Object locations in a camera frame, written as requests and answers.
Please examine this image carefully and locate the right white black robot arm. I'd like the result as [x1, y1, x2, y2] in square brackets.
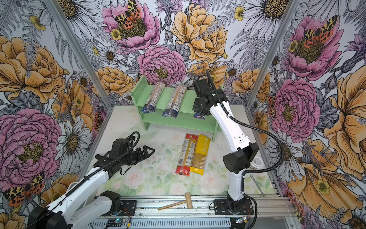
[193, 79, 259, 202]

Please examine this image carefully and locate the clear tape roll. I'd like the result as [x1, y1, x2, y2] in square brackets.
[250, 156, 265, 170]

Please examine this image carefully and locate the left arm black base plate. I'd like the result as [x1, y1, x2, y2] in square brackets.
[102, 200, 137, 217]

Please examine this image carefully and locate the black corrugated cable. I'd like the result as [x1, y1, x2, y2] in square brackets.
[205, 70, 285, 192]
[54, 131, 141, 207]

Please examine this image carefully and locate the clear spaghetti bag dark end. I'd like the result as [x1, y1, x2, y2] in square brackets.
[142, 81, 166, 113]

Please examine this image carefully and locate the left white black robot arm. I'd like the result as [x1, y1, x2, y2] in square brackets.
[27, 137, 155, 229]

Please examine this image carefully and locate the black handheld remote device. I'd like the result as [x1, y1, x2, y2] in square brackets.
[95, 154, 106, 164]

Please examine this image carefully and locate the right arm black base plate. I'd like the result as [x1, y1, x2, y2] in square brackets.
[213, 198, 254, 216]

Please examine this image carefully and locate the left black corrugated cable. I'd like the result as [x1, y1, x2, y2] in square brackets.
[54, 131, 141, 207]

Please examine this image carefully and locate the blue Barilla spaghetti bag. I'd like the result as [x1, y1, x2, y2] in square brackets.
[193, 112, 205, 120]

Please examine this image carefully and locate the green wooden two-tier shelf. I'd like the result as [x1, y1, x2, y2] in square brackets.
[131, 75, 221, 141]

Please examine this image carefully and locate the right black corrugated cable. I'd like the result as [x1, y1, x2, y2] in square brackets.
[205, 70, 285, 192]

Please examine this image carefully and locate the red-ended clear spaghetti bag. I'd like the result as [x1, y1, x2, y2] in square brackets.
[175, 134, 198, 176]

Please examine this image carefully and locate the yellow spaghetti bag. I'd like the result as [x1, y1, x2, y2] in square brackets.
[190, 135, 211, 176]

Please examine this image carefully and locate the thin metal rod tool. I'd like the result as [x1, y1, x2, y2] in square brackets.
[250, 175, 266, 198]

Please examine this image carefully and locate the clear spaghetti bag white label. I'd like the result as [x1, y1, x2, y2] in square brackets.
[162, 85, 187, 119]

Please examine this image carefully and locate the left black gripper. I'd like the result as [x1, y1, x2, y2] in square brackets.
[120, 145, 155, 166]

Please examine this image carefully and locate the small wooden mallet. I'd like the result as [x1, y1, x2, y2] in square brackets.
[157, 192, 193, 211]

